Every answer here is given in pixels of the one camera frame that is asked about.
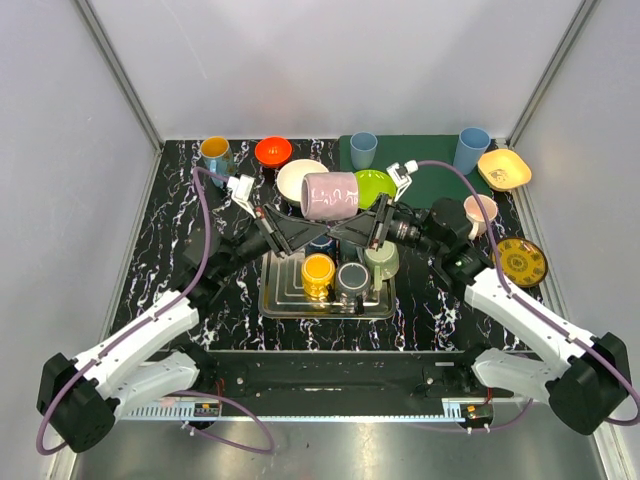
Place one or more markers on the light blue cup left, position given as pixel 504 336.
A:
pixel 363 147

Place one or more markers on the pink mug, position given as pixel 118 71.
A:
pixel 480 214

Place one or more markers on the dark grey mug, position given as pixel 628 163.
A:
pixel 352 286

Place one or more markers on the light blue cup right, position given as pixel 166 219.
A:
pixel 472 144

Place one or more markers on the light green mug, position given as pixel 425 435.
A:
pixel 383 263

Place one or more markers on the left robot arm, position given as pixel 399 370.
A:
pixel 83 397

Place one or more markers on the light blue cup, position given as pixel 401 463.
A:
pixel 363 147
pixel 472 144

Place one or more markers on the white grey bowl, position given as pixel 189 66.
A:
pixel 290 178

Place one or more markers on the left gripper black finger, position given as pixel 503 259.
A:
pixel 279 219
pixel 294 233

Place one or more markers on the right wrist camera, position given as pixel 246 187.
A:
pixel 401 176

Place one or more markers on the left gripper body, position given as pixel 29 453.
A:
pixel 270 230

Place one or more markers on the black yellow patterned plate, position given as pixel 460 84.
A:
pixel 522 261

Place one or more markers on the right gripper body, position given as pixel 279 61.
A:
pixel 407 230

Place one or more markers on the yellow square dish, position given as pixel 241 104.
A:
pixel 503 170

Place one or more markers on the orange bowl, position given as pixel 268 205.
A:
pixel 273 152

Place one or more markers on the mauve mug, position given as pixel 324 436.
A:
pixel 329 196

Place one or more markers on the blue butterfly mug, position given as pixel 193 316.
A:
pixel 218 157

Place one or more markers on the lime green plate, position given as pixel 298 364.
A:
pixel 371 183

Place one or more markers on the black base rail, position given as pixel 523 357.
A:
pixel 239 374

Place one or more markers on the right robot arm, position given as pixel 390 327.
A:
pixel 581 377

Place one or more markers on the navy blue mug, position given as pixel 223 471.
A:
pixel 323 245

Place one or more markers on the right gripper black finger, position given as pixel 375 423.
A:
pixel 360 230
pixel 397 208

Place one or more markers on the yellow mug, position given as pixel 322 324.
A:
pixel 318 276

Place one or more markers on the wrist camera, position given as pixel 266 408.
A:
pixel 240 189
pixel 401 176

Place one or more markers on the metal tray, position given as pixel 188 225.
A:
pixel 281 294

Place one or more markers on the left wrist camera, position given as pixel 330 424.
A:
pixel 240 189

